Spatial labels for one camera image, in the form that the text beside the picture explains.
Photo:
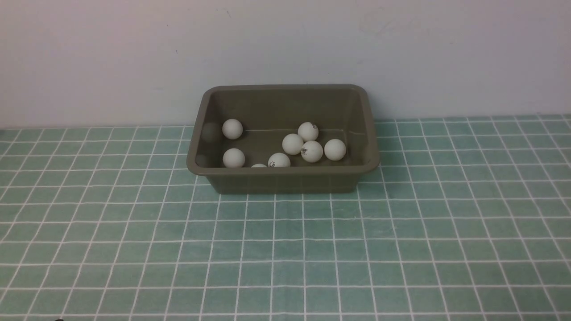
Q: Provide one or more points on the white ping-pong ball with logo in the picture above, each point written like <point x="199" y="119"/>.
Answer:
<point x="279" y="160"/>

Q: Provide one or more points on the olive plastic bin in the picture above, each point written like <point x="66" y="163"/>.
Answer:
<point x="268" y="113"/>

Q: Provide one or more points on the green checkered tablecloth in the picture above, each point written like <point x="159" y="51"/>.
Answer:
<point x="466" y="219"/>

